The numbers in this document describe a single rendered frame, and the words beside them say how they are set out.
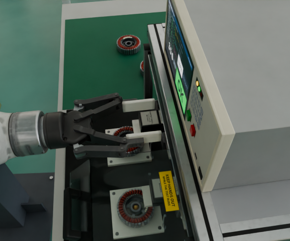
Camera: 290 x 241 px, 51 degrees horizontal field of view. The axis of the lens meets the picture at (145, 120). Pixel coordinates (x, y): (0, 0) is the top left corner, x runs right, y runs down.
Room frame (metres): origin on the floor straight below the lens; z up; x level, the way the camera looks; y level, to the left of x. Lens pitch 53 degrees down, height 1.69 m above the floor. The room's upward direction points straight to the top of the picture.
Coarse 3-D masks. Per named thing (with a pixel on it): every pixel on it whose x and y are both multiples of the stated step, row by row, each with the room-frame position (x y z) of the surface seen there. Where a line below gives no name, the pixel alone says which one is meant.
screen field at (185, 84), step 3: (180, 63) 0.51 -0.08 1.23; (180, 66) 0.51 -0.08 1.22; (180, 69) 0.50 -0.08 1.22; (180, 72) 0.50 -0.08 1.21; (183, 72) 0.48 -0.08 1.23; (183, 75) 0.48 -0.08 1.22; (183, 78) 0.48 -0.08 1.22; (183, 81) 0.47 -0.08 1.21; (186, 81) 0.45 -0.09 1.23; (186, 84) 0.45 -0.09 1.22; (186, 87) 0.45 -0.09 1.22; (186, 90) 0.44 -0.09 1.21; (186, 93) 0.44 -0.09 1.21
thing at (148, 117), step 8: (144, 112) 0.62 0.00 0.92; (152, 112) 0.62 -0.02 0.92; (136, 120) 0.62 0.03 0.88; (144, 120) 0.58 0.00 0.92; (152, 120) 0.58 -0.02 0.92; (160, 120) 0.60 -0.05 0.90; (136, 128) 0.58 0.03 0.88; (144, 128) 0.56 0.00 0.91; (152, 128) 0.57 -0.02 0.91; (160, 128) 0.57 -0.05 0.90
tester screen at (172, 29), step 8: (168, 0) 0.67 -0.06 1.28; (168, 8) 0.67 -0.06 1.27; (168, 16) 0.66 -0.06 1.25; (168, 24) 0.65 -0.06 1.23; (176, 24) 0.58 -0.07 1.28; (168, 32) 0.65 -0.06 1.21; (176, 32) 0.57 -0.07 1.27; (168, 40) 0.64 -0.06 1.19; (176, 40) 0.57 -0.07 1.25; (176, 48) 0.56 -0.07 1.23; (184, 48) 0.50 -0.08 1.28; (176, 56) 0.55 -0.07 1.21; (184, 56) 0.49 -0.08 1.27; (176, 64) 0.54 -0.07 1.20; (184, 64) 0.48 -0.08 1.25; (184, 72) 0.48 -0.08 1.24; (184, 88) 0.46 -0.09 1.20
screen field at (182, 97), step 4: (176, 72) 0.54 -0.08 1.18; (176, 76) 0.53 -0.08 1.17; (176, 80) 0.53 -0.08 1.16; (180, 80) 0.49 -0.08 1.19; (176, 84) 0.52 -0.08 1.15; (180, 84) 0.49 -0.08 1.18; (180, 88) 0.49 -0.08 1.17; (180, 92) 0.48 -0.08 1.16; (180, 96) 0.48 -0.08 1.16; (184, 96) 0.45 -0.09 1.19; (180, 100) 0.47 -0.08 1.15; (184, 100) 0.45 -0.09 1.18; (184, 104) 0.44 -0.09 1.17; (184, 108) 0.44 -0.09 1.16; (184, 112) 0.43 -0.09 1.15
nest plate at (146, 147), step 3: (111, 129) 0.65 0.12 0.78; (114, 129) 0.65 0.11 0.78; (105, 132) 0.64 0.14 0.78; (108, 132) 0.64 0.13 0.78; (111, 132) 0.64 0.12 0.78; (144, 144) 0.58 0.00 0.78; (147, 144) 0.58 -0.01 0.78; (144, 147) 0.57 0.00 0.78; (147, 147) 0.57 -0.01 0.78; (141, 150) 0.56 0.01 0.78; (144, 150) 0.56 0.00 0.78; (147, 150) 0.56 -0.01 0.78
